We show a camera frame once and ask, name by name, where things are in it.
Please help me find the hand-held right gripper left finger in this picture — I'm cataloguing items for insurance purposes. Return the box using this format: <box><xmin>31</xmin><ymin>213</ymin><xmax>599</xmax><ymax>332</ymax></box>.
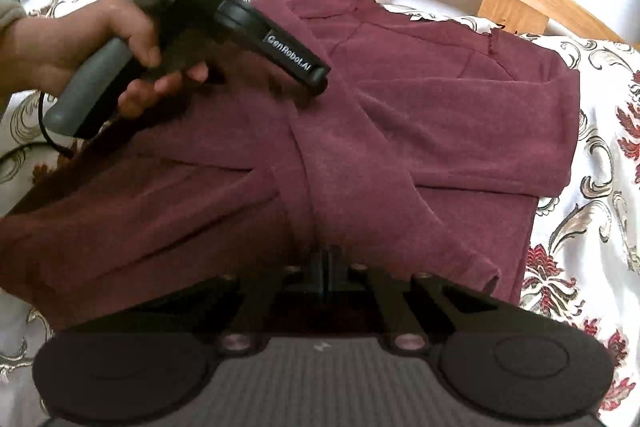
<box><xmin>144</xmin><ymin>250</ymin><xmax>329</xmax><ymax>354</ymax></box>

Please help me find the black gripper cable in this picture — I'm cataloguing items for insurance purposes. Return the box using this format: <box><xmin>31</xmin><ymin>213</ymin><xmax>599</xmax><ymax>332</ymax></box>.
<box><xmin>0</xmin><ymin>91</ymin><xmax>76</xmax><ymax>180</ymax></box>

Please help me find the floral satin bed sheet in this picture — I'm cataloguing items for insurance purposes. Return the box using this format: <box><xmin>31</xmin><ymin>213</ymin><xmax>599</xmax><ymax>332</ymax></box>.
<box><xmin>0</xmin><ymin>0</ymin><xmax>640</xmax><ymax>415</ymax></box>

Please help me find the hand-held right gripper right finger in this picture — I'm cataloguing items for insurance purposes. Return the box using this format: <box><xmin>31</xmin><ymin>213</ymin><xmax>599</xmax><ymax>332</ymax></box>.
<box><xmin>327</xmin><ymin>248</ymin><xmax>507</xmax><ymax>352</ymax></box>

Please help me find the maroon garment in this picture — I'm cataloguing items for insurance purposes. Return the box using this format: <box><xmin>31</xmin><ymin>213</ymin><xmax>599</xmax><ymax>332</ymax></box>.
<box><xmin>0</xmin><ymin>0</ymin><xmax>581</xmax><ymax>333</ymax></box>

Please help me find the person's left hand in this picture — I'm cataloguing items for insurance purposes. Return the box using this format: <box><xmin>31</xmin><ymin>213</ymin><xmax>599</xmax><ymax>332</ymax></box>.
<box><xmin>9</xmin><ymin>0</ymin><xmax>209</xmax><ymax>120</ymax></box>

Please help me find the person's left forearm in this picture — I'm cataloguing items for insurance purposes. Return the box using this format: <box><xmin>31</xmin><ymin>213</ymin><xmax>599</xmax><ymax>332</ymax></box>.
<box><xmin>0</xmin><ymin>0</ymin><xmax>28</xmax><ymax>112</ymax></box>

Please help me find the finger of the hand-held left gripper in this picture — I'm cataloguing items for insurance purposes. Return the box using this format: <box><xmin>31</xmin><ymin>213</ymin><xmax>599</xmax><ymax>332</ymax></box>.
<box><xmin>260</xmin><ymin>24</ymin><xmax>332</xmax><ymax>94</ymax></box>

